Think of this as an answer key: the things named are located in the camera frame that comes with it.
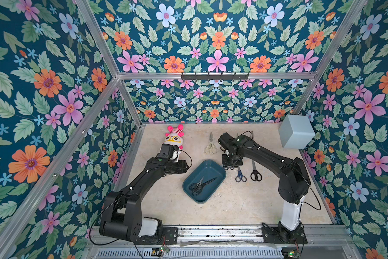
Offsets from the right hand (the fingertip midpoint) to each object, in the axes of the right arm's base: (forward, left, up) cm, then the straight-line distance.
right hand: (226, 165), depth 87 cm
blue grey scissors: (-2, -9, -10) cm, 13 cm away
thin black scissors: (-10, +16, -8) cm, 21 cm away
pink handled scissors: (+32, -21, -10) cm, 40 cm away
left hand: (-1, +23, 0) cm, 23 cm away
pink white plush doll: (+20, +32, 0) cm, 37 cm away
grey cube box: (+20, -41, +6) cm, 47 cm away
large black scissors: (0, -18, -9) cm, 20 cm away
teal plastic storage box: (+2, +10, -8) cm, 13 cm away
